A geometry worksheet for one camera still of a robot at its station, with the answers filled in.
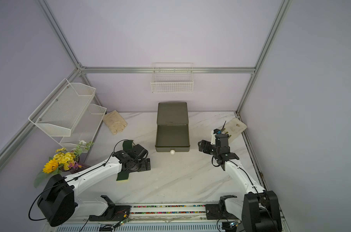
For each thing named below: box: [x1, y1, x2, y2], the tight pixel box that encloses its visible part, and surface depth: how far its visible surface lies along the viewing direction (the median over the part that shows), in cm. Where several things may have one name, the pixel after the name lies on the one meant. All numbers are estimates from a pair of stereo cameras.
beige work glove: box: [102, 109, 128, 135], surface depth 116 cm
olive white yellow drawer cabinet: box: [156, 101, 190, 133], surface depth 93 cm
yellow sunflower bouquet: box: [34, 140, 95, 189], surface depth 67 cm
